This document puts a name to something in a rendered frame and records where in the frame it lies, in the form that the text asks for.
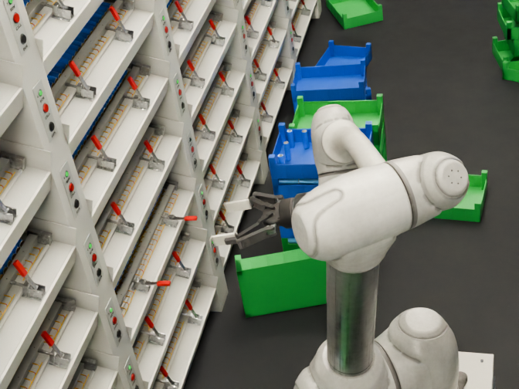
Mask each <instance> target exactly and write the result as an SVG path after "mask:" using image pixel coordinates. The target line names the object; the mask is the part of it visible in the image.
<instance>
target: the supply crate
mask: <svg viewBox="0 0 519 389"><path fill-rule="evenodd" d="M278 127H279V134H278V138H277V140H276V144H275V147H274V150H273V154H270V155H269V157H268V159H269V164H270V173H271V178H272V179H293V178H318V173H317V168H316V165H315V163H314V154H313V149H312V143H311V133H310V131H311V128H302V129H286V125H285V123H279V125H278ZM287 130H292V131H293V140H294V146H295V147H294V148H290V154H291V160H289V161H287V160H286V158H285V152H284V146H283V142H284V141H288V137H287ZM302 130H307V136H308V141H309V148H307V149H304V145H303V138H302V133H301V131H302ZM359 130H360V131H361V132H362V133H363V134H364V135H365V136H366V137H367V138H368V139H369V140H370V141H371V143H372V144H373V143H374V140H373V129H372V121H366V122H365V127H359ZM278 154H283V157H284V162H285V164H279V161H278Z"/></svg>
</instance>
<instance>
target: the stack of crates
mask: <svg viewBox="0 0 519 389"><path fill-rule="evenodd" d="M330 104H338V105H341V106H342V107H345V108H346V109H347V111H348V112H349V113H350V115H351V117H352V119H353V121H354V123H355V125H356V126H357V127H365V122H366V121H372V129H373V140H374V147H375V148H376V149H377V151H378V152H379V153H380V155H381V156H382V157H383V158H384V159H385V161H387V150H386V139H385V117H384V105H383V94H382V93H381V94H377V100H338V101H304V98H303V96H297V109H296V112H295V115H294V118H293V123H290V124H289V129H302V128H311V124H312V120H313V116H314V114H315V113H316V112H317V110H318V109H320V108H321V107H323V106H327V105H330Z"/></svg>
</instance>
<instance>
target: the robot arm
mask: <svg viewBox="0 0 519 389"><path fill-rule="evenodd" d="M310 133H311V143H312V149H313V154H314V162H315V165H316V168H317V173H318V179H319V186H317V187H316V188H314V189H313V190H311V191H309V192H304V193H299V194H297V195H296V196H295V198H284V197H283V195H282V194H279V195H273V194H265V193H261V192H256V191H255V192H253V196H251V197H249V198H246V199H241V200H238V201H229V202H224V206H225V208H226V211H227V212H228V213H229V212H234V211H242V210H248V209H252V208H257V209H259V210H260V211H262V212H263V215H262V216H261V218H260V219H259V220H258V222H257V223H256V224H254V225H252V226H250V227H248V228H247V229H246V230H244V231H242V232H240V233H239V234H237V232H233V233H228V234H222V235H213V236H212V237H211V239H212V241H213V243H214V245H215V246H219V245H233V244H238V246H239V248H240V249H244V248H245V247H248V246H250V245H252V244H255V243H257V242H259V241H262V240H264V239H265V238H269V237H273V236H276V228H277V227H280V226H283V227H284V228H292V229H293V234H294V237H295V239H296V241H297V244H298V245H299V246H300V248H301V250H302V251H303V252H305V253H306V254H307V255H308V256H309V257H311V258H312V259H316V260H320V261H325V262H326V270H327V339H326V340H325V341H324V342H323V343H322V344H321V345H320V347H319V348H318V350H317V353H316V355H315V356H314V359H313V360H312V361H311V362H310V366H308V367H306V368H304V369H303V370H302V371H301V373H300V375H299V376H298V378H297V379H296V381H295V385H294V388H293V389H464V386H465V385H466V383H467V375H466V373H464V372H462V371H459V368H460V363H459V353H458V346H457V342H456V338H455V336H454V333H453V331H452V330H451V329H450V327H449V325H448V324H447V323H446V321H445V320H444V319H443V318H442V317H441V316H440V315H439V314H438V313H437V312H435V311H433V310H431V309H427V308H422V307H419V308H412V309H409V310H406V311H404V312H402V313H401V314H399V315H398V316H397V317H396V318H395V319H394V320H393V321H392V322H391V323H390V325H389V328H388V329H387V330H385V331H384V332H383V333H382V334H380V335H379V336H378V337H377V338H375V317H376V306H377V295H378V273H379V263H380V262H381V261H382V260H383V259H384V257H385V255H386V253H387V251H388V250H389V249H390V247H391V246H392V244H393V243H394V241H395V240H396V236H397V235H400V234H401V233H403V232H406V231H408V230H410V229H412V228H415V227H417V226H419V225H421V224H423V223H425V222H427V221H428V220H430V219H432V218H434V217H436V216H437V215H439V214H440V213H441V212H442V211H445V210H448V209H451V208H454V207H455V206H457V205H458V204H459V203H460V202H461V201H462V200H463V198H464V197H465V195H466V193H467V191H468V188H469V186H470V181H469V177H468V173H467V171H466V168H465V167H464V166H463V162H462V161H461V160H460V159H458V158H457V157H455V156H453V155H452V154H448V153H445V152H442V151H434V152H429V153H426V154H422V155H414V156H409V157H402V158H398V159H394V160H390V161H385V159H384V158H383V157H382V156H381V155H380V153H379V152H378V151H377V149H376V148H375V147H374V145H373V144H372V143H371V141H370V140H369V139H368V138H367V137H366V136H365V135H364V134H363V133H362V132H361V131H360V130H359V128H358V127H357V126H356V125H355V123H354V121H353V119H352V117H351V115H350V113H349V112H348V111H347V109H346V108H345V107H342V106H341V105H338V104H330V105H327V106H323V107H321V108H320V109H318V110H317V112H316V113H315V114H314V116H313V120H312V124H311V131H310ZM264 225H266V227H264ZM241 237H242V238H241Z"/></svg>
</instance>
